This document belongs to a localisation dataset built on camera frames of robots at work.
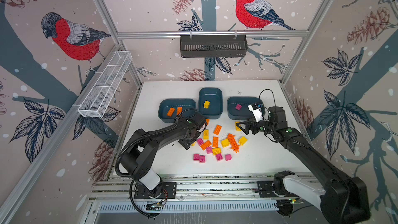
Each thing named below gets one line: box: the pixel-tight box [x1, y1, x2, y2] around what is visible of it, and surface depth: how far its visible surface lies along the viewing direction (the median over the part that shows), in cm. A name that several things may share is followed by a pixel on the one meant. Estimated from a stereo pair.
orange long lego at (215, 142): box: [212, 136, 219, 148], surface depth 92 cm
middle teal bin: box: [197, 87, 224, 120], surface depth 109 cm
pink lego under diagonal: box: [206, 146, 213, 154], surface depth 87 cm
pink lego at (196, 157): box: [193, 153, 200, 162], surface depth 85 cm
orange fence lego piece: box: [226, 133, 241, 153], surface depth 90 cm
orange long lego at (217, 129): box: [212, 124, 223, 136], surface depth 97 cm
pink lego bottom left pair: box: [199, 155, 206, 163], surface depth 85 cm
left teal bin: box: [158, 98, 197, 123], surface depth 106 cm
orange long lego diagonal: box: [200, 140, 212, 151], surface depth 89 cm
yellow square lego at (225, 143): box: [220, 138, 230, 148], surface depth 89 cm
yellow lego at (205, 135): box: [203, 129, 209, 140], surface depth 94 cm
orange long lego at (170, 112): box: [166, 107, 176, 117], surface depth 105 cm
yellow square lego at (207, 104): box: [203, 100, 211, 109], surface depth 107 cm
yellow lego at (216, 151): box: [212, 147, 222, 156], surface depth 87 cm
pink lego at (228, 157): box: [224, 153, 233, 162], surface depth 85 cm
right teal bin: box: [226, 96, 266, 121], surface depth 106 cm
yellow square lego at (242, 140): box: [238, 136, 248, 146], surface depth 91 cm
